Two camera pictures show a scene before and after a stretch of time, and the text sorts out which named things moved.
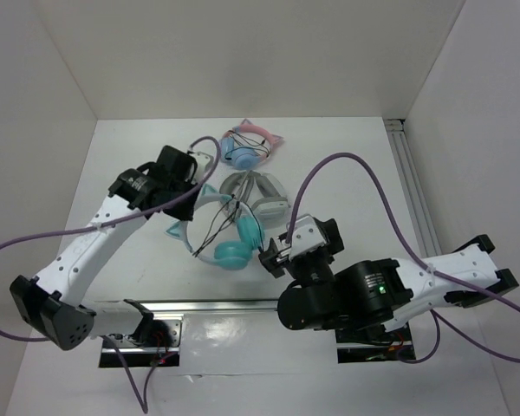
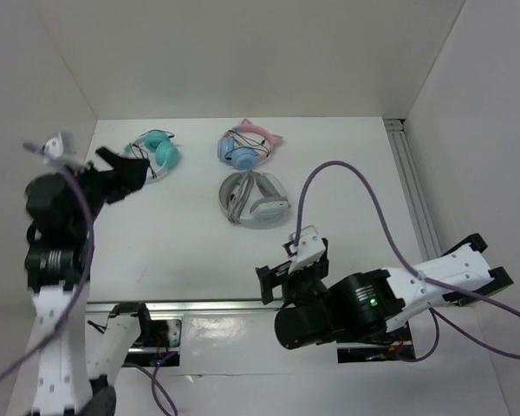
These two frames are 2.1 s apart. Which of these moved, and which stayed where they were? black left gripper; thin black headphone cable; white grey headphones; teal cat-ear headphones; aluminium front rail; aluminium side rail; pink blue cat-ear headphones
Moved: thin black headphone cable; black left gripper; teal cat-ear headphones
Stayed: aluminium side rail; aluminium front rail; white grey headphones; pink blue cat-ear headphones
